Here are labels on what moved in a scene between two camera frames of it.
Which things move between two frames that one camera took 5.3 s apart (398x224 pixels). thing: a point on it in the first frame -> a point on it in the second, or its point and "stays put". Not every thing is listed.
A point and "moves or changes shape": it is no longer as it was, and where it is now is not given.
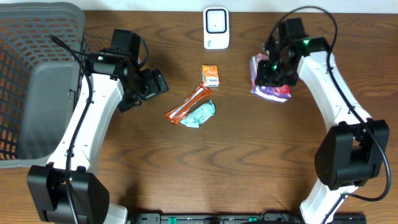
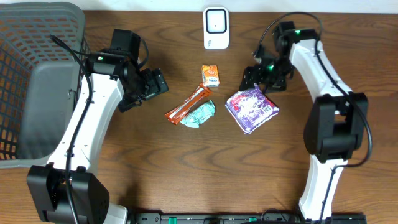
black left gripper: x=154 y=86 stays put
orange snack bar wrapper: x=174 y=116 stays put
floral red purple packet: x=277 y=93 moves or changes shape
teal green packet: x=199 y=115 stays put
